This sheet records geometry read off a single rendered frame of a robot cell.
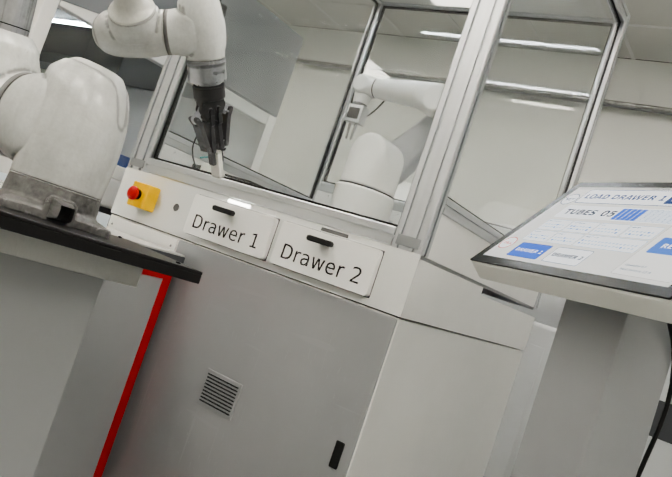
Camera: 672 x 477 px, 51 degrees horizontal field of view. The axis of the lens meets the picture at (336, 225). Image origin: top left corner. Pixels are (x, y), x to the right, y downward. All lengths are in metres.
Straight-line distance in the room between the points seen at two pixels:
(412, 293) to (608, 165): 3.48
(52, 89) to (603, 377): 1.01
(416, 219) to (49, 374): 0.82
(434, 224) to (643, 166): 3.40
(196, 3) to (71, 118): 0.53
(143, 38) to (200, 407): 0.90
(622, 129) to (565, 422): 3.85
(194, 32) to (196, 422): 0.94
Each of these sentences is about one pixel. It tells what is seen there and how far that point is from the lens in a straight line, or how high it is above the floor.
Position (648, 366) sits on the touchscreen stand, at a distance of 1.30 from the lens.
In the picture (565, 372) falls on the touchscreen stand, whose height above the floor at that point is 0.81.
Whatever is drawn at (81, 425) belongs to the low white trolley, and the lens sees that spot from 1.93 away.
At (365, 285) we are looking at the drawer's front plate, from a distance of 1.60.
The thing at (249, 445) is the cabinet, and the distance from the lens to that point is 1.77.
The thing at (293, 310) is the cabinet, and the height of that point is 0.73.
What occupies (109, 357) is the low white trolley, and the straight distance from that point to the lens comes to 1.90.
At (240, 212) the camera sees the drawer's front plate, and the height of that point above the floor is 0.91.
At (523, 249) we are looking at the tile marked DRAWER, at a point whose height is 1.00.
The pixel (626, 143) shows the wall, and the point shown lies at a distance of 4.98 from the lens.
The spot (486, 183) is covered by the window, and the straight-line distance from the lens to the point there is 1.84.
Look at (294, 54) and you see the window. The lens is 1.96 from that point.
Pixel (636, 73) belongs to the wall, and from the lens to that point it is 5.15.
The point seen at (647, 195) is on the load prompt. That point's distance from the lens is 1.40.
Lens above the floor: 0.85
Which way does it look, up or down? 3 degrees up
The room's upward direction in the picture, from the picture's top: 19 degrees clockwise
